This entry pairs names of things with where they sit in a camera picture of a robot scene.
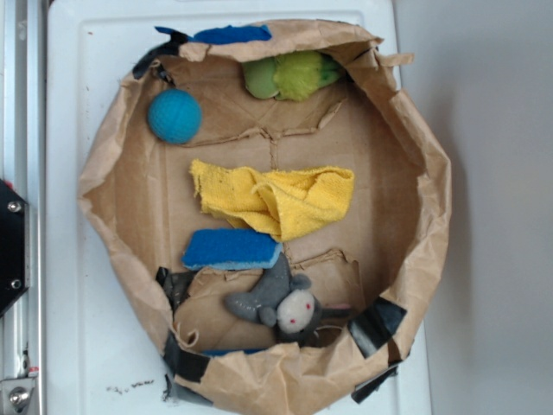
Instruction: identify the grey plush mouse toy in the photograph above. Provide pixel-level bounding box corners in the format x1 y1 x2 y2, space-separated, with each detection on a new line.
224 254 352 346

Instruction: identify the blue strip at bottom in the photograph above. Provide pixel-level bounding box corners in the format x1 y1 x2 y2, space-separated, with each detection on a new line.
201 348 264 357

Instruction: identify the white plastic tray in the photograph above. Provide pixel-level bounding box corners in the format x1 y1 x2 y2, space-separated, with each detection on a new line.
45 0 434 415

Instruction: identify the blue cloth strip at top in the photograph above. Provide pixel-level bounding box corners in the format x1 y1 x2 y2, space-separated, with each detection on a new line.
155 25 272 45

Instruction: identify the aluminium frame rail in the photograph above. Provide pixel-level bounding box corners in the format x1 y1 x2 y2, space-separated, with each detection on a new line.
1 1 48 414

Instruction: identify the brown paper bag tray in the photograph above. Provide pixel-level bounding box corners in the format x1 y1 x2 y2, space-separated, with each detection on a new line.
78 20 451 414

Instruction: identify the blue ball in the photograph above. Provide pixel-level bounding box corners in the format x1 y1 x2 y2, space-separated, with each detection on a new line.
147 89 202 144

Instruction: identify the blue sponge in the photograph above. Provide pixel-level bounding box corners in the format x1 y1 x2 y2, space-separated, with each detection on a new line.
181 228 283 271

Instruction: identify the black mounting plate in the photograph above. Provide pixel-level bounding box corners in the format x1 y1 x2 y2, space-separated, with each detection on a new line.
0 180 29 317

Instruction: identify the green plush toy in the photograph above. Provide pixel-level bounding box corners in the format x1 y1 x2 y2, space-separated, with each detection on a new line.
241 50 345 102

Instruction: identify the yellow cloth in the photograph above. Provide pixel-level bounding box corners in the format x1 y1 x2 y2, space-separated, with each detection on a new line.
189 159 355 242

